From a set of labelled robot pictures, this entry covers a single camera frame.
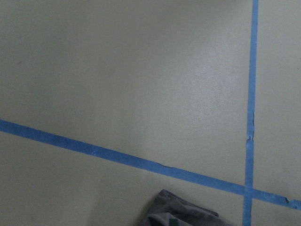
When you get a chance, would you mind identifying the dark brown t-shirt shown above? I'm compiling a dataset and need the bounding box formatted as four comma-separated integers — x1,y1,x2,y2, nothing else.
138,189,223,226

